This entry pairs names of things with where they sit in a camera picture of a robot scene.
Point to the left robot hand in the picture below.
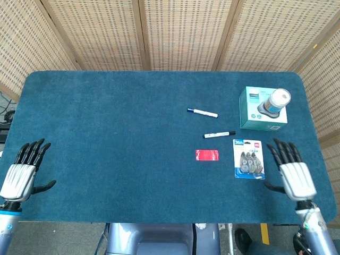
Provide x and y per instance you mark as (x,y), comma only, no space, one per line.
(20,176)

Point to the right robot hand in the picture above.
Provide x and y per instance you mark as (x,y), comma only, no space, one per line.
(297,176)

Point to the small red object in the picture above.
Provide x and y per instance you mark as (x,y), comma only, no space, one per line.
(207,155)

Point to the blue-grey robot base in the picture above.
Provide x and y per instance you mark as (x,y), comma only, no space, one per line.
(159,239)

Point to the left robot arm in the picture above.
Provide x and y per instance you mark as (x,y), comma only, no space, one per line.
(8,225)

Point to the correction tape blister pack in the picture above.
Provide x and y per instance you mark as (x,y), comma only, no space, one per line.
(248,159)

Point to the teal and white box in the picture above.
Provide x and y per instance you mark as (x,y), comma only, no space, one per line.
(259,117)

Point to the white-lidded bottle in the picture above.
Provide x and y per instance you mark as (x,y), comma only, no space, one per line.
(276,102)

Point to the black caster wheel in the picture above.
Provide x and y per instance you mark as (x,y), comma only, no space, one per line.
(243,240)

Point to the black-capped white marker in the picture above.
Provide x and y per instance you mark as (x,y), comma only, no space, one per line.
(219,134)

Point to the blue-capped white marker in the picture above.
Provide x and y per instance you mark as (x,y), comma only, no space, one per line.
(203,112)

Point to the blue felt table mat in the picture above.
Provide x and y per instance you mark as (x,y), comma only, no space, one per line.
(132,148)

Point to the woven bamboo folding screen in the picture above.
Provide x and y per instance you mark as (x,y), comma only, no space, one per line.
(170,34)

